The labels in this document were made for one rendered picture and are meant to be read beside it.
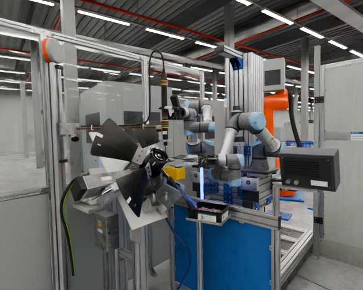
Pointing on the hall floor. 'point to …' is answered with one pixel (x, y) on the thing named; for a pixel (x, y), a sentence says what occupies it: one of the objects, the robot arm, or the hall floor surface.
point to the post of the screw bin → (200, 255)
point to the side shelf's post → (106, 270)
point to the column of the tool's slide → (57, 180)
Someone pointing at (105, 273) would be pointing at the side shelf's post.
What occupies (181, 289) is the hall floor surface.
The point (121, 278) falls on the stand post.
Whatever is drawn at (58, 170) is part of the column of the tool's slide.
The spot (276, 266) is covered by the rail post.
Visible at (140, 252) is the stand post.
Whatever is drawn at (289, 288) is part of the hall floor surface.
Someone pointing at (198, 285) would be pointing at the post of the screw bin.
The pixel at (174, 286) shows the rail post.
